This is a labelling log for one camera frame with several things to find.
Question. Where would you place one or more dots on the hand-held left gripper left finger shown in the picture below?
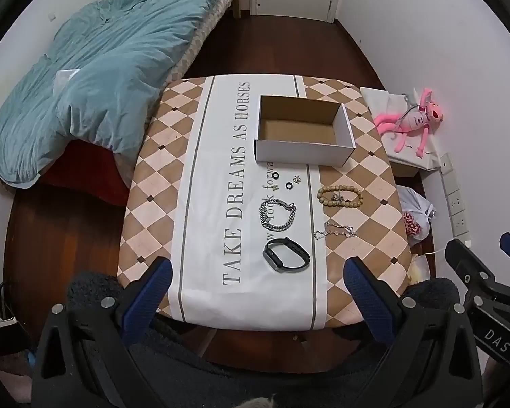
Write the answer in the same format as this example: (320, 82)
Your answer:
(148, 297)

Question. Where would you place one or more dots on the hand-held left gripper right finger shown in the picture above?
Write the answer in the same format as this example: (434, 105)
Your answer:
(365, 297)

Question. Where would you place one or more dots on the black smart band watch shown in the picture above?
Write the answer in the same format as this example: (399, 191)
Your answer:
(272, 259)

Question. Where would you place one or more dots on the white cardboard box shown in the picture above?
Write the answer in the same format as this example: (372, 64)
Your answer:
(297, 153)

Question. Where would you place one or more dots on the pale yellow bag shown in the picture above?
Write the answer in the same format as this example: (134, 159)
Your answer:
(419, 268)

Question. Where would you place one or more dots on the white plastic bag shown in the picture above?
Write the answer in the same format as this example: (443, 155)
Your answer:
(412, 204)

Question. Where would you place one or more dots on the checkered printed tablecloth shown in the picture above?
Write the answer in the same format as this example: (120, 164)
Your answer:
(212, 242)

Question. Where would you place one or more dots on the dark fleece pants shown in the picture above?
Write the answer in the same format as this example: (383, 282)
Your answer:
(238, 369)

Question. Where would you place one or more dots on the pink plush toy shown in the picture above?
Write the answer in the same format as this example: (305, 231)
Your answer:
(416, 119)

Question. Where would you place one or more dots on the teal duvet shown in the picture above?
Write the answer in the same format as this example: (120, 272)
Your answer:
(89, 72)

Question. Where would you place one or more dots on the bed with patterned mattress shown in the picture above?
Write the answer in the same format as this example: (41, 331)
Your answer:
(204, 29)

